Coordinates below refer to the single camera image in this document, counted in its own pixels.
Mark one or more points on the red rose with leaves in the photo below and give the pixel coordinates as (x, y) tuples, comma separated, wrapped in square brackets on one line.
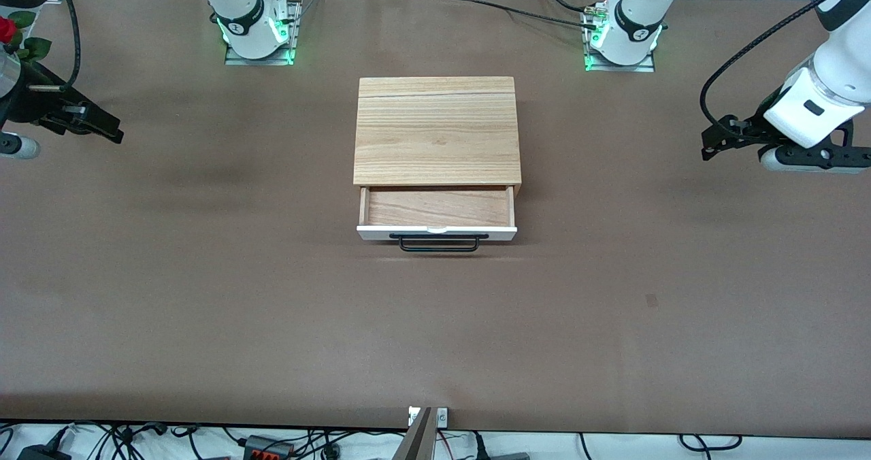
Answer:
[(5, 30)]

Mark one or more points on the white metal bracket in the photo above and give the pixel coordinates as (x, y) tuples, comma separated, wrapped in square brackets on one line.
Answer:
[(442, 417)]

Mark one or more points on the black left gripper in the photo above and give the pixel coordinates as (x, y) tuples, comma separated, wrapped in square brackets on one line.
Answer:
[(757, 128)]

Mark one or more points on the black adapter with orange clips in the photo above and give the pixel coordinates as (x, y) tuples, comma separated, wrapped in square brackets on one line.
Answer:
[(269, 446)]

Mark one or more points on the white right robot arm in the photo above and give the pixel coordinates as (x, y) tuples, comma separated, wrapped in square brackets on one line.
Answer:
[(245, 18)]

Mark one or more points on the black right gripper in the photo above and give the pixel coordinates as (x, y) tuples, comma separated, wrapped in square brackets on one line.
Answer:
[(27, 104)]

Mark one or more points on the light wooden drawer cabinet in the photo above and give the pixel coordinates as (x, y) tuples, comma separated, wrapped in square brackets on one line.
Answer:
[(435, 133)]

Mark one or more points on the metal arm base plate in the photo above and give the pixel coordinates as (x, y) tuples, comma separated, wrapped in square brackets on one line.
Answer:
[(294, 31), (619, 68)]

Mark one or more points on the black plug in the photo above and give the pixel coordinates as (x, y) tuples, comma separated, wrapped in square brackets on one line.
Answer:
[(500, 456)]

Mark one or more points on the black power adapter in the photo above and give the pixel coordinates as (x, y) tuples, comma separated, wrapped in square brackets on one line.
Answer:
[(41, 453)]

